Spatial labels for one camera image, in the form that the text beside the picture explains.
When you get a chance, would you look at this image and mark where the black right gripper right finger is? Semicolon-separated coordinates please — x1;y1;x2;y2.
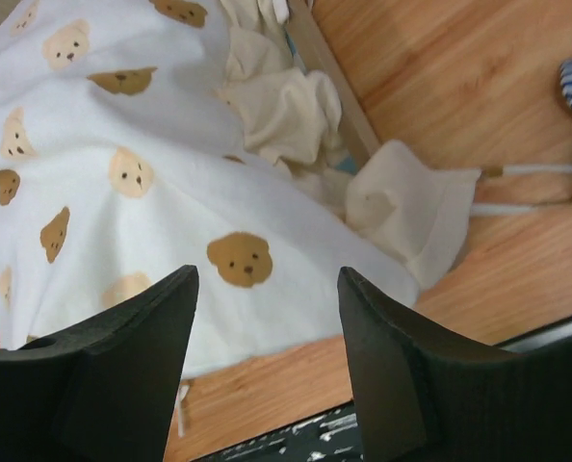
337;266;572;462

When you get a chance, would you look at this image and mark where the wooden pet bed frame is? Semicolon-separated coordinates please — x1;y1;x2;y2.
286;1;381;168

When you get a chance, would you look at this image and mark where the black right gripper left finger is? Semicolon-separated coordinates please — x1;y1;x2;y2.
0;266;199;461

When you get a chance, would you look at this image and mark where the large bear print cushion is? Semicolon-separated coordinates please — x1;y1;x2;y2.
0;1;480;377

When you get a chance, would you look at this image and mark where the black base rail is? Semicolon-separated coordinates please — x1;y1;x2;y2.
216;307;572;462

